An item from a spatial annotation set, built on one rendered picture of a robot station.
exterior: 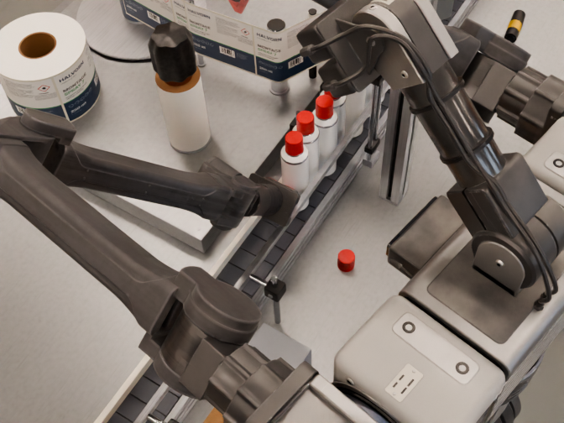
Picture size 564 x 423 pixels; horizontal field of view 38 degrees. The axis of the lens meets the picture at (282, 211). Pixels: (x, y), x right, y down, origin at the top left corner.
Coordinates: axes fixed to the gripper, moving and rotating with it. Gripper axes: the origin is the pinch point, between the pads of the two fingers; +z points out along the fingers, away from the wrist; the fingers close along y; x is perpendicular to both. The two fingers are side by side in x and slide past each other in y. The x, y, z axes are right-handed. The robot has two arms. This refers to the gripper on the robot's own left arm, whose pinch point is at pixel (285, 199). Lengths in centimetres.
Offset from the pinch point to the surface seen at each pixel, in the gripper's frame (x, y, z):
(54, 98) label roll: 1, 54, -5
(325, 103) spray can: -19.8, -0.9, -3.1
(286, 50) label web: -26.2, 16.8, 12.5
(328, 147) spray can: -12.2, -2.4, 4.4
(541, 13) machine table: -59, -21, 62
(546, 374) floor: 28, -60, 98
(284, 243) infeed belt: 8.1, -3.0, 0.5
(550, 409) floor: 36, -65, 92
